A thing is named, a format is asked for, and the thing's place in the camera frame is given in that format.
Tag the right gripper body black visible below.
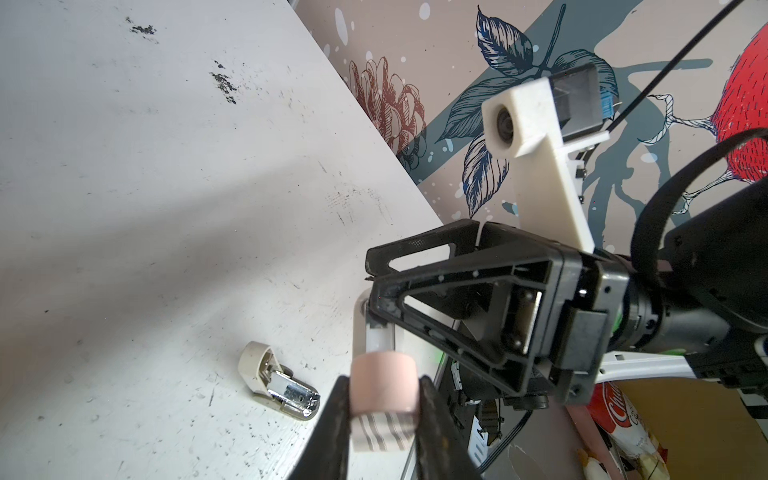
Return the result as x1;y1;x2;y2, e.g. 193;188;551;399
509;249;630;408

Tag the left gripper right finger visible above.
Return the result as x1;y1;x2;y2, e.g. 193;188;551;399
416;376;480;479

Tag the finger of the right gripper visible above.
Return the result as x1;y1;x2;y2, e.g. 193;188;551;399
366;239;576;384
365;219;498;281

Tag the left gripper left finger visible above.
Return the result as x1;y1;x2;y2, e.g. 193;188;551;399
288;376;351;480

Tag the white pink stapler body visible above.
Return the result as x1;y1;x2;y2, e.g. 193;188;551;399
350;290;419;452

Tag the metal stapler base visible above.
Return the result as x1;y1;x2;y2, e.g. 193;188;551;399
238;341;321;421

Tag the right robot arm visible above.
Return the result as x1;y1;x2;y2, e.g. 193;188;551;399
366;128;767;409

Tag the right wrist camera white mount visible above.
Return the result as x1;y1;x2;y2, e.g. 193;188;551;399
481;64;609;253

